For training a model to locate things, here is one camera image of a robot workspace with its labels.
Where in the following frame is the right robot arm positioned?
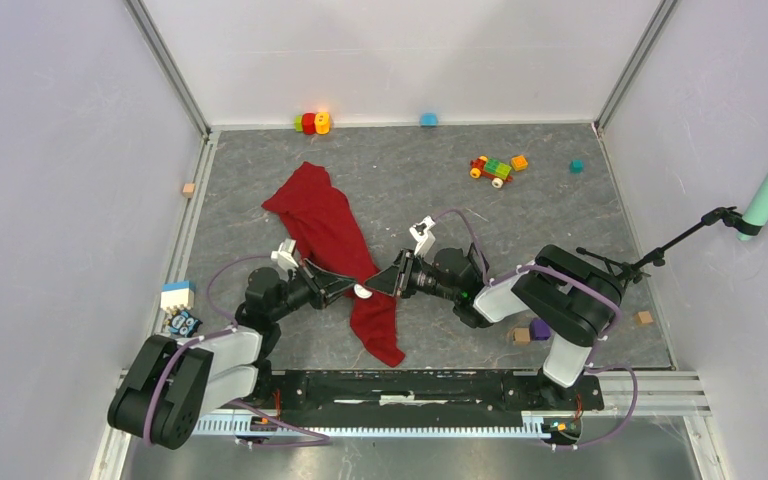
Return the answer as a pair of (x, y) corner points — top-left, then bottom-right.
(364, 245), (626, 408)

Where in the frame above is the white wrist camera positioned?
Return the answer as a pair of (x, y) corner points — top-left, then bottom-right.
(409, 216), (436, 258)
(270, 238), (299, 272)

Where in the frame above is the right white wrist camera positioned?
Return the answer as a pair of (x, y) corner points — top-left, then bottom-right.
(409, 216), (436, 258)

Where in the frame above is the green red orange toy stack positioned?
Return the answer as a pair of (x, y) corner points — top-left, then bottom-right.
(294, 111), (332, 135)

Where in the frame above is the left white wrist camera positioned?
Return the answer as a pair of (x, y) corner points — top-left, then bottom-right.
(270, 238), (299, 272)

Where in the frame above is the blue owl toy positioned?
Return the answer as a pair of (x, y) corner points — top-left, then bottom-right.
(166, 311), (202, 338)

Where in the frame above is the orange toy brick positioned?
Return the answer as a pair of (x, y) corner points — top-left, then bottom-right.
(510, 155), (529, 172)

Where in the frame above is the tan wooden cube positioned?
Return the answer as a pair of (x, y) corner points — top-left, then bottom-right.
(512, 328), (532, 346)

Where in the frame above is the teal cube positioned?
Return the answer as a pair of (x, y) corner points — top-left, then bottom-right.
(569, 159), (585, 174)

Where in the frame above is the blue white block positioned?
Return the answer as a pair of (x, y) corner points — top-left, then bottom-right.
(159, 280), (195, 314)

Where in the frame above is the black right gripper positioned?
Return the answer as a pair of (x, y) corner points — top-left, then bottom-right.
(363, 249), (458, 303)

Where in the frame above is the black mini tripod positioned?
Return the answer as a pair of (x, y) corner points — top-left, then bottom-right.
(576, 206), (762, 287)

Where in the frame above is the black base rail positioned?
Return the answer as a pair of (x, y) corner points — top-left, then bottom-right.
(244, 369), (605, 428)

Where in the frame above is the small wooden cube on rail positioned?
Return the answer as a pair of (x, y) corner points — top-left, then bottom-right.
(181, 183), (196, 199)

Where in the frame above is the colourful toy brick car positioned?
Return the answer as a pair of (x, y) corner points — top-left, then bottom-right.
(469, 156), (513, 189)

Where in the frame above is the purple cube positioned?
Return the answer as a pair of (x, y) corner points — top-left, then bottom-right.
(529, 318), (552, 341)

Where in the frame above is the tan cube near tripod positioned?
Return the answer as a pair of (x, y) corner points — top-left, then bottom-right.
(634, 311), (655, 326)

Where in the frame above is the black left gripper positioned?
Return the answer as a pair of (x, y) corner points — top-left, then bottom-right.
(269, 258), (358, 322)

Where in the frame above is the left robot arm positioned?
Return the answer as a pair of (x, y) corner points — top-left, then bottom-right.
(107, 259), (357, 450)

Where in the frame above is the red garment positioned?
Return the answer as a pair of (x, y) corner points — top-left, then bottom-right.
(262, 162), (405, 367)

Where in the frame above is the blue dome block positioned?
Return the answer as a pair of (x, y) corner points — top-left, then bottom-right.
(419, 112), (439, 128)

